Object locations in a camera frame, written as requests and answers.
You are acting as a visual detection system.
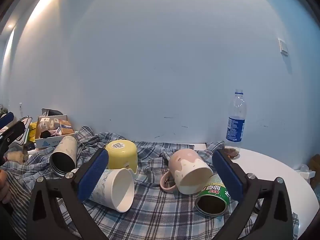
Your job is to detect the blue plaid cloth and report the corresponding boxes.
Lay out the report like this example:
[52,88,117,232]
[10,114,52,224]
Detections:
[0,126,300,240]

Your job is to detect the orange and blue small box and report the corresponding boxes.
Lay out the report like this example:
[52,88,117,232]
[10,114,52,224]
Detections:
[59,120,75,135]

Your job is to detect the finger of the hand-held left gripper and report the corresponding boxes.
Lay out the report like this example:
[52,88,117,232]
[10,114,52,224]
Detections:
[0,121,26,167]
[0,112,15,130]

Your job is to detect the white paper cup blue pattern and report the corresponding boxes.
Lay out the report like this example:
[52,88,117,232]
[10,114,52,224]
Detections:
[87,168,135,213]

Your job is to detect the yellow plastic cup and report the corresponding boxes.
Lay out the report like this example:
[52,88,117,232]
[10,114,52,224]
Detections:
[105,140,139,178]

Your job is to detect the white black-edged pouch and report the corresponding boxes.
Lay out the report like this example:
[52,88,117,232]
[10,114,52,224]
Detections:
[14,116,33,145]

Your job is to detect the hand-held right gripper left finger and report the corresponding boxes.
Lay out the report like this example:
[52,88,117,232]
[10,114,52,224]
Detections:
[26,148,110,240]

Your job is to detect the white steel tumbler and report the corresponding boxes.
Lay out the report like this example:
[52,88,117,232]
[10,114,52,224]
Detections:
[49,135,79,176]

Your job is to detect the pink and white mug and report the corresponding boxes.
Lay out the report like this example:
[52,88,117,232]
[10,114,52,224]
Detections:
[160,149,214,195]

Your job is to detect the clear plastic bottle blue label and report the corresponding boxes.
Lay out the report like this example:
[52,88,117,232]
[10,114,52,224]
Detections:
[226,89,247,155]

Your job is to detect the white plastic object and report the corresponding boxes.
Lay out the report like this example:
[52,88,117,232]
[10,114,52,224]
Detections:
[296,164,316,180]

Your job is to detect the green can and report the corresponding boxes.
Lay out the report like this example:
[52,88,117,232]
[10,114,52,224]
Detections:
[195,174,232,216]

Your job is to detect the dark grey cloth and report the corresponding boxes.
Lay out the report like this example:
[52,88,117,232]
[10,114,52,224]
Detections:
[41,108,63,117]

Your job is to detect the person's left hand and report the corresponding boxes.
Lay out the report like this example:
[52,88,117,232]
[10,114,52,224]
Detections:
[0,169,12,204]

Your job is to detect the white cardboard box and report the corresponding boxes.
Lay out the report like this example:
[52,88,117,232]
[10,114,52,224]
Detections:
[34,115,78,149]

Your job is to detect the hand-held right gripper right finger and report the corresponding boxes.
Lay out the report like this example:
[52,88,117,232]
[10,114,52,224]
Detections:
[212,149,294,240]

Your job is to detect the yellow packet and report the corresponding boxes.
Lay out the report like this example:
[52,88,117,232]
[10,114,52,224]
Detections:
[28,121,38,142]

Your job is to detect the small brown object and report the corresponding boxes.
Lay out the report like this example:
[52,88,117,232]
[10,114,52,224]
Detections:
[223,148,240,159]

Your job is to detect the white wall switch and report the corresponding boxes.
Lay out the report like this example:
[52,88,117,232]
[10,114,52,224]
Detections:
[278,38,289,56]

